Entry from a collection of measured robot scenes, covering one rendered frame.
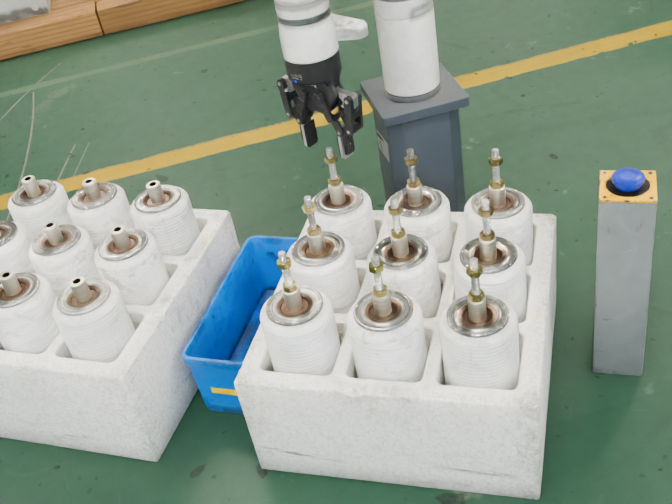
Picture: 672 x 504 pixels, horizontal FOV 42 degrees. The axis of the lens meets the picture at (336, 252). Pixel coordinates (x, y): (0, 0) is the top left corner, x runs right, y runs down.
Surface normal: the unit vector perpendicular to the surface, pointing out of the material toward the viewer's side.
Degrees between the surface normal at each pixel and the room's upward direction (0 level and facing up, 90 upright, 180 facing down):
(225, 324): 88
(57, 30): 90
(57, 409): 90
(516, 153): 0
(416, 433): 90
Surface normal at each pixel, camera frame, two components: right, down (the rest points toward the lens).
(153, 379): 0.95, 0.07
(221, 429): -0.15, -0.78
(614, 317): -0.24, 0.62
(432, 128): 0.24, 0.57
